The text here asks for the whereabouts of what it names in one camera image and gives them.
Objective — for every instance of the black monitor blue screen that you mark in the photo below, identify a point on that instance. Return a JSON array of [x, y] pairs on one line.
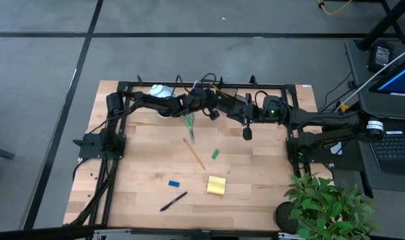
[[400, 81]]

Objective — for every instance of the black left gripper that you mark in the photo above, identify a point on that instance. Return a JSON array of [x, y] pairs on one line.
[[202, 98]]

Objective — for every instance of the black power adapter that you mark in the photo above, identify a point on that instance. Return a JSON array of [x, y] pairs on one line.
[[381, 56]]

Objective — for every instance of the green leafy plant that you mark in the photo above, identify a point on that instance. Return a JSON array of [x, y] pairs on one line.
[[325, 206]]

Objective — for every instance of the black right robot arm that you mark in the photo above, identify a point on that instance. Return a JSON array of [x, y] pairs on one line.
[[322, 118]]

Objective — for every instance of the white round cup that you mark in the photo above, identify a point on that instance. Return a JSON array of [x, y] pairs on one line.
[[158, 90]]

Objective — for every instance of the black furniture leg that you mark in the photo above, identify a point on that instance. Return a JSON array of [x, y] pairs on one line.
[[0, 153]]

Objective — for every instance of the black aluminium table frame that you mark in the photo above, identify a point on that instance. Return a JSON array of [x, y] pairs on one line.
[[269, 86]]

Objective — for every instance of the yellow sticky note pad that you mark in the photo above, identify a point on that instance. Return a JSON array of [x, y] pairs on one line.
[[216, 185]]

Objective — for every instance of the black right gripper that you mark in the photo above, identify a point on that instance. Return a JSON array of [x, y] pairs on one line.
[[248, 115]]

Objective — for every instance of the white paper sheet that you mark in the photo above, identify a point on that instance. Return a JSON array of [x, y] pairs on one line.
[[337, 149]]

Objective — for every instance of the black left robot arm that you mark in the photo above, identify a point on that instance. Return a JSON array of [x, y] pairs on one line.
[[138, 100]]

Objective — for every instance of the laptop computer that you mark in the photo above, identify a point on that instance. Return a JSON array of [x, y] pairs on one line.
[[359, 83]]

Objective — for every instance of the black laptop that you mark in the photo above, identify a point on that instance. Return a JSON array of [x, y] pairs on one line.
[[394, 150]]

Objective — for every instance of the black pen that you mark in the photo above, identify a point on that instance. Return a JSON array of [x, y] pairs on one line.
[[173, 201]]

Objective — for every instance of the black plant pot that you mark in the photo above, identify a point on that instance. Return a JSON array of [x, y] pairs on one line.
[[284, 218]]

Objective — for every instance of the blue eraser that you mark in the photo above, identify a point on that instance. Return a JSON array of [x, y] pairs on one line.
[[174, 183]]

